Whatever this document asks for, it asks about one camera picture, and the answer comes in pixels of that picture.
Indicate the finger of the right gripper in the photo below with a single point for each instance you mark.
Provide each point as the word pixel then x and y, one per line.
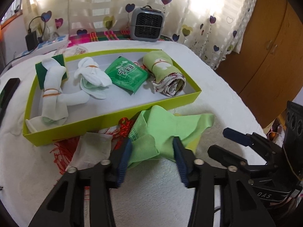
pixel 240 138
pixel 227 158

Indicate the green tissue packet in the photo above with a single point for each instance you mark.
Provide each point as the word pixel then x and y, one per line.
pixel 126 74

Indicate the green scouring pad sponge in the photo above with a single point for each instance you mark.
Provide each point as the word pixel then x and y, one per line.
pixel 51 72

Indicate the black power adapter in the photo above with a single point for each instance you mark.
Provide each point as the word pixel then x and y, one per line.
pixel 31 40

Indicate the white textured table cover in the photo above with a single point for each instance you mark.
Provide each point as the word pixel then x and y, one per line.
pixel 152 193

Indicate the grey mini heater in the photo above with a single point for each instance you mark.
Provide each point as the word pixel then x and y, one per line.
pixel 146 24

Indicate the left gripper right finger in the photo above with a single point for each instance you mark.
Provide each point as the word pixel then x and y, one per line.
pixel 184 159

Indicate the black smartphone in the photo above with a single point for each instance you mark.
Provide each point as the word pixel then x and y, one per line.
pixel 6 95

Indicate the long white rolled sock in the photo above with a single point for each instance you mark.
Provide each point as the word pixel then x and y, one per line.
pixel 55 105

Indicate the white power strip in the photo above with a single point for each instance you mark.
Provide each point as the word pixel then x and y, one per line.
pixel 43 48

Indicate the colourful plaid cloth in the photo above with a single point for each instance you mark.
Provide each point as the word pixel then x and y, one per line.
pixel 83 38

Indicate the red tassel knot ornament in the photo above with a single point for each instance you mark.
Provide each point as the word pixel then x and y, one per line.
pixel 65 149

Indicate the small white rolled sock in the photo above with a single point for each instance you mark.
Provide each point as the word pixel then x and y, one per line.
pixel 93 80

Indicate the light green cloth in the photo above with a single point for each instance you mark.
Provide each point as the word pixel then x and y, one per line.
pixel 153 132

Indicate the wooden cabinet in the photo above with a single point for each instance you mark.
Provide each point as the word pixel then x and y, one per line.
pixel 268 70

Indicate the yellow sponge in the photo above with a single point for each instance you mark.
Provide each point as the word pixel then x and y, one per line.
pixel 189 128

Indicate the lime green shallow box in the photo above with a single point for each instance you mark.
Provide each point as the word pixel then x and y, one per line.
pixel 99 114

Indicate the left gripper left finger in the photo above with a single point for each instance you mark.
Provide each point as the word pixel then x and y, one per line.
pixel 119 162

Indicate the clear plastic wrapper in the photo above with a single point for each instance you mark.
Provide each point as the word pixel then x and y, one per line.
pixel 72 51

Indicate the heart pattern curtain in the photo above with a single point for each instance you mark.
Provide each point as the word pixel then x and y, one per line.
pixel 212 29

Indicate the rolled green patterned towel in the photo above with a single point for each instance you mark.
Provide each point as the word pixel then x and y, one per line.
pixel 168 79

